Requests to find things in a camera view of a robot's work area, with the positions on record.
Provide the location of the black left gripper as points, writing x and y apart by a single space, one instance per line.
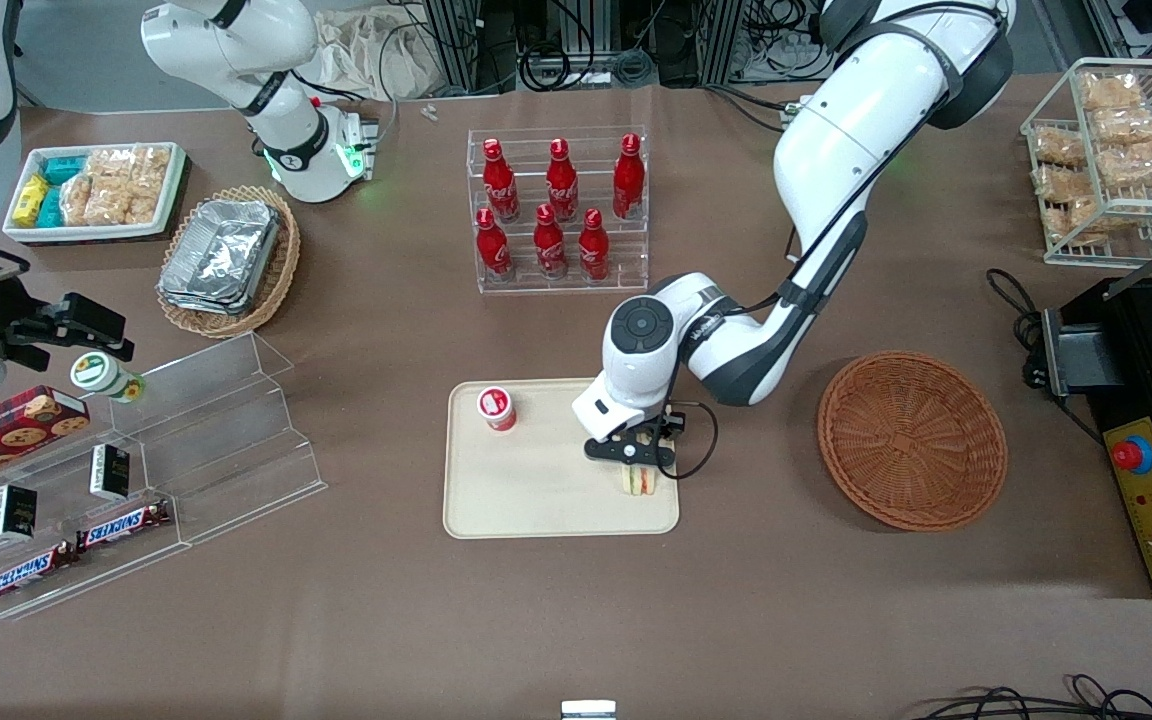
658 432

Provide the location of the triangle sandwich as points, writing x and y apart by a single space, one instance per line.
639 482

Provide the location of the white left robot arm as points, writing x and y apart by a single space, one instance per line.
836 180

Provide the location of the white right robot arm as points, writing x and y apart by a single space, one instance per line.
276 110

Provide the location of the white rectangular snack tray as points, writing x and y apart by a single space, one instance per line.
96 232

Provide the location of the beige plastic tray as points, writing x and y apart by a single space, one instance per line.
536 480

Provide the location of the oval wicker basket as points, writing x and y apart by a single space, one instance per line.
281 270

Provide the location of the round brown wicker basket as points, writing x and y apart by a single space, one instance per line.
911 440

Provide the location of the green white lidded cup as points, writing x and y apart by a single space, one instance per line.
101 375

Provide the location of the stacked aluminium foil trays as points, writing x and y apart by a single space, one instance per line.
221 255

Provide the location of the small black box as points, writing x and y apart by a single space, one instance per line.
12 512
110 472

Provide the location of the clear rice cracker pack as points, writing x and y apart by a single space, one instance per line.
149 182
78 200
110 190

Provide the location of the teal snack pack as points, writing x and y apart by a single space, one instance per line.
50 208
64 168

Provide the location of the red plaid cookie box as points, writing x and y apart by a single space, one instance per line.
6 430

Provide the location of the clear acrylic stepped shelf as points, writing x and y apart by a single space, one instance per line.
226 440

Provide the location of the yellow snack pack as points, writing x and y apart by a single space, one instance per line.
31 200

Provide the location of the red white yogurt cup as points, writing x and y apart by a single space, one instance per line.
498 408

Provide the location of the snickers chocolate bar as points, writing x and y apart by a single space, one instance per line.
124 526
31 572

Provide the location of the clear acrylic bottle rack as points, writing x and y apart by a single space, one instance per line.
626 250

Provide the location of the red cola bottle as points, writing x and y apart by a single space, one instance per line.
562 185
501 185
493 250
593 250
628 180
550 245

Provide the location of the beige cloth bag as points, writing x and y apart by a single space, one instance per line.
376 55

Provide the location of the bagged fried snack pack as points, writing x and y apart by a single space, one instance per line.
1061 183
1096 215
1128 125
1141 165
1111 92
1058 146

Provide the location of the black countertop appliance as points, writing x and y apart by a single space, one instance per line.
1136 340

